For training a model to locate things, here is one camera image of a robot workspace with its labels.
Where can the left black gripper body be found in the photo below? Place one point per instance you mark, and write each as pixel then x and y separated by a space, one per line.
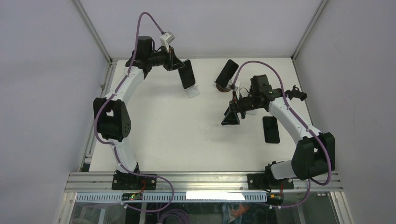
pixel 169 58

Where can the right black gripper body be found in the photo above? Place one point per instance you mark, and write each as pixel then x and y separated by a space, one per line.
pixel 244 104

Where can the black phone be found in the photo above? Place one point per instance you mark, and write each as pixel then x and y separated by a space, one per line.
pixel 187 75
pixel 271 131
pixel 228 71

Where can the black round-base clamp stand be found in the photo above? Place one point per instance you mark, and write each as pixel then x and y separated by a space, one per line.
pixel 295 92

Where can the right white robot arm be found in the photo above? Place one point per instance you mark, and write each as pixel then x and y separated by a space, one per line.
pixel 315 150

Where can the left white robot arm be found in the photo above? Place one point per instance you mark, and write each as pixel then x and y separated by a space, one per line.
pixel 112 123

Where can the silver phone stand right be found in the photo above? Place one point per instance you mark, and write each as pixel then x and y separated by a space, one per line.
pixel 252 112

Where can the silver phone stand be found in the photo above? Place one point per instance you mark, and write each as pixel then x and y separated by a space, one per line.
pixel 192 91
pixel 252 112

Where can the black stand wooden base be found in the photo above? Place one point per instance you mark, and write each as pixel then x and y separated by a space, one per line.
pixel 222 86

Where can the silver phone stand left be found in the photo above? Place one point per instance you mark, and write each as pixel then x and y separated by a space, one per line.
pixel 192 91

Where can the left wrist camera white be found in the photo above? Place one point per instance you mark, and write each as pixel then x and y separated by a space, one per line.
pixel 166 38

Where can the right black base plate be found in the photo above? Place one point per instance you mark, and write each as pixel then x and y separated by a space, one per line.
pixel 258 182

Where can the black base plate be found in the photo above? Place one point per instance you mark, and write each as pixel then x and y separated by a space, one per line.
pixel 127 181
pixel 258 182

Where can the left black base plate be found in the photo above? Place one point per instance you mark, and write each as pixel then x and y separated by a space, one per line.
pixel 127 181

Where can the aluminium mounting rail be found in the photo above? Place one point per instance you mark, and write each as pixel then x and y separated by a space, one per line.
pixel 86 182

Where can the white slotted cable duct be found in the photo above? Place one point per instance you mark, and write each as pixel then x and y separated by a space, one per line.
pixel 162 197

